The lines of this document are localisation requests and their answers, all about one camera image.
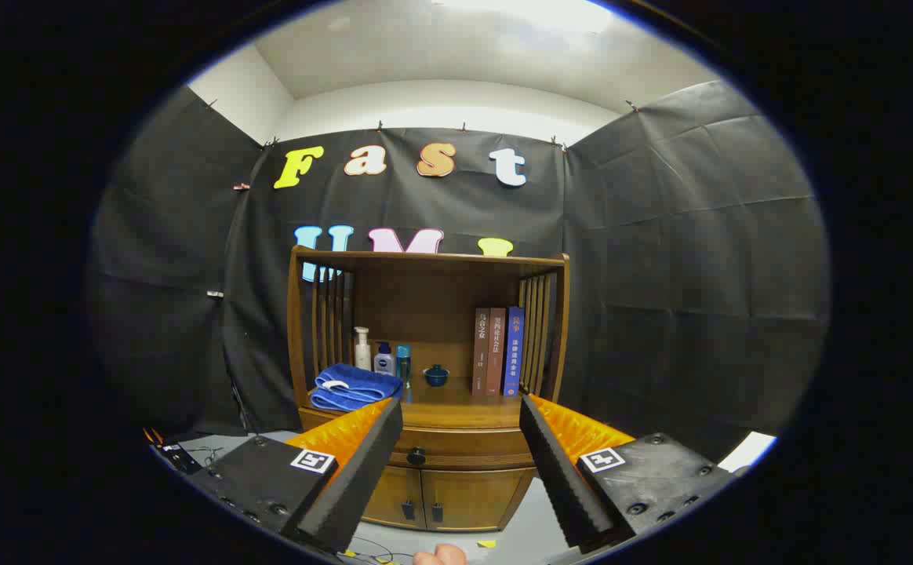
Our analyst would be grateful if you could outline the wooden countertop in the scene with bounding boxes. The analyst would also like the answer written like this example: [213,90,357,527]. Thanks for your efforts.
[300,375,555,431]

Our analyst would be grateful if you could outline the black floor device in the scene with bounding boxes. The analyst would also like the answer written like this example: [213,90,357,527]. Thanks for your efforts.
[147,439,205,476]

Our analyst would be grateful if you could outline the wooden cabinet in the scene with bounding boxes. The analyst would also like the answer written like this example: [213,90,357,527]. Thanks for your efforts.
[286,245,571,533]

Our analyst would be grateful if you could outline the blue book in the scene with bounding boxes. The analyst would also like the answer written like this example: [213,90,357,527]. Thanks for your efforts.
[504,306,526,398]

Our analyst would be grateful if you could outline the folded blue towel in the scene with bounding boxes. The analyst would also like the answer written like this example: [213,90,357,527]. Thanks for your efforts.
[310,363,405,413]

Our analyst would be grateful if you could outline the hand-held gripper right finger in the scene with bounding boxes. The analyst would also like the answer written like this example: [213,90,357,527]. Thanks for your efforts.
[519,394,740,550]

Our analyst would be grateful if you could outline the wooden drawer with black knob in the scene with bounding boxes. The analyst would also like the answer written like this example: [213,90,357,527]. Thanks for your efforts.
[378,426,537,472]

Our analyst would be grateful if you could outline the white panel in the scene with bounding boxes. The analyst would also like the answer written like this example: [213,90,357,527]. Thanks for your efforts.
[717,430,777,474]

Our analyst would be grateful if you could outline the dark brown book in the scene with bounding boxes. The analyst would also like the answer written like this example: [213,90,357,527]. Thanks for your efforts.
[471,308,493,396]

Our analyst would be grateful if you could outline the reddish brown book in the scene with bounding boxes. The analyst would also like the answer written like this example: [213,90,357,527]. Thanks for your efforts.
[488,308,507,396]

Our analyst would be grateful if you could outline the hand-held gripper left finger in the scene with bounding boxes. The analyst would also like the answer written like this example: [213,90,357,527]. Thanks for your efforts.
[190,396,404,554]

